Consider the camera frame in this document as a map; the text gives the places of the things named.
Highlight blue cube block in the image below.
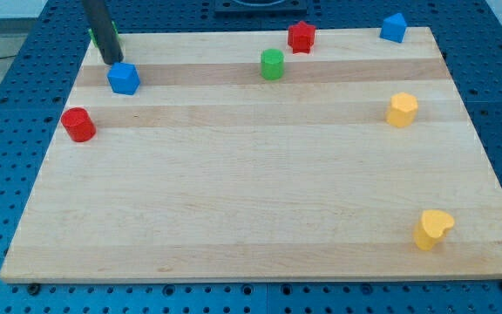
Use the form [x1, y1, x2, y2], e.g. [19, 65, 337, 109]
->
[107, 62, 140, 95]

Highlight red star block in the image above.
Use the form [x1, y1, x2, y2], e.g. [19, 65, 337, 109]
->
[287, 21, 316, 54]

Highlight green cylinder block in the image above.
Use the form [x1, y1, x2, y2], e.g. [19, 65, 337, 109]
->
[261, 49, 284, 80]

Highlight green block behind rod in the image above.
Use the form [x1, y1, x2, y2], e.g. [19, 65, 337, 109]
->
[88, 20, 121, 48]

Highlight red cylinder block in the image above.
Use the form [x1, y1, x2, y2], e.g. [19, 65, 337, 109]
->
[60, 107, 96, 142]

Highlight yellow hexagon block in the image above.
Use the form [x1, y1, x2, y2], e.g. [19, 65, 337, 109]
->
[385, 92, 418, 127]

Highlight yellow heart block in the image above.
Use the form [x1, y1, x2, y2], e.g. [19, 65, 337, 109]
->
[412, 209, 455, 251]

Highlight wooden board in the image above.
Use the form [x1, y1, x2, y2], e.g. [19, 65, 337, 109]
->
[0, 27, 502, 283]

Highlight blue pentagon block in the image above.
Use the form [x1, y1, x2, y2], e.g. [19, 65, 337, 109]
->
[379, 13, 408, 43]

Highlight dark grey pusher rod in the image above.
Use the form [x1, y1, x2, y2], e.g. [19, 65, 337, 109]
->
[81, 0, 124, 65]

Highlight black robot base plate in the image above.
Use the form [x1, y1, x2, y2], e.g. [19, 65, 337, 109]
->
[213, 0, 308, 14]

